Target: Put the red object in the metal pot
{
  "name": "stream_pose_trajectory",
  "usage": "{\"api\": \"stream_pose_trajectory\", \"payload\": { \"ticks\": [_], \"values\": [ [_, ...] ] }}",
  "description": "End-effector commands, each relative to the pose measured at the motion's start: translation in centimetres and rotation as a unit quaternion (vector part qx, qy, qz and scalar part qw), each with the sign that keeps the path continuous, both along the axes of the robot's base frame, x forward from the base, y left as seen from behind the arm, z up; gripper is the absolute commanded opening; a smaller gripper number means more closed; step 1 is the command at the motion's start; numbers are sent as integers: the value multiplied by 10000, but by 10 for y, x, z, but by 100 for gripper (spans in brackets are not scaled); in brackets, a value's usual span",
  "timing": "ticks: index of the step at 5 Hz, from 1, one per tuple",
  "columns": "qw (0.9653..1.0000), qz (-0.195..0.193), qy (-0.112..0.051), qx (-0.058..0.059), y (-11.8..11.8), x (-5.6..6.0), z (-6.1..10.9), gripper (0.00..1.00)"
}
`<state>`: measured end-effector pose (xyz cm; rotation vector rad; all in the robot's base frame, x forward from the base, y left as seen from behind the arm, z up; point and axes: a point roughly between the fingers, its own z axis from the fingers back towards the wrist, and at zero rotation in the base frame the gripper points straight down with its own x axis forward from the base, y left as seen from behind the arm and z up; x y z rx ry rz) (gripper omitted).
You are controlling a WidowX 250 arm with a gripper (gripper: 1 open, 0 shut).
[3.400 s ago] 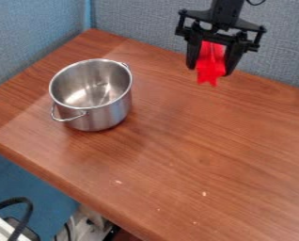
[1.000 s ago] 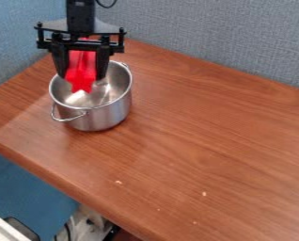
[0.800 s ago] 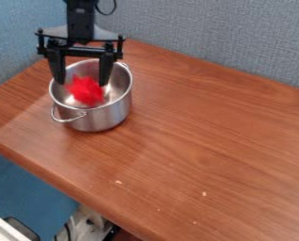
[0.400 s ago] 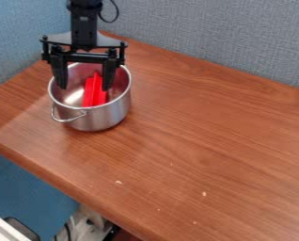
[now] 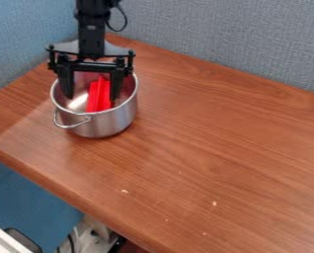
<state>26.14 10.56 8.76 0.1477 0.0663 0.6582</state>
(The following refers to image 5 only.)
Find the white device under table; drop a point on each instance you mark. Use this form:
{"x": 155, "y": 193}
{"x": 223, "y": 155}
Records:
{"x": 16, "y": 242}

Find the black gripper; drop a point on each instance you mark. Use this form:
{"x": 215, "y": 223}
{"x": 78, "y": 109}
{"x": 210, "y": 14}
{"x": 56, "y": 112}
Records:
{"x": 103, "y": 58}

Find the red plastic block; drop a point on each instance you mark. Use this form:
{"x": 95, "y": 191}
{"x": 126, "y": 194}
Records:
{"x": 98, "y": 101}

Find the stainless steel pot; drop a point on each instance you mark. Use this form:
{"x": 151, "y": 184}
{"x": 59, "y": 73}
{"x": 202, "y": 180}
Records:
{"x": 96, "y": 124}

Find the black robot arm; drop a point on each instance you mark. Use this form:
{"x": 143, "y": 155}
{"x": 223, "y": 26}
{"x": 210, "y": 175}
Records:
{"x": 95, "y": 16}

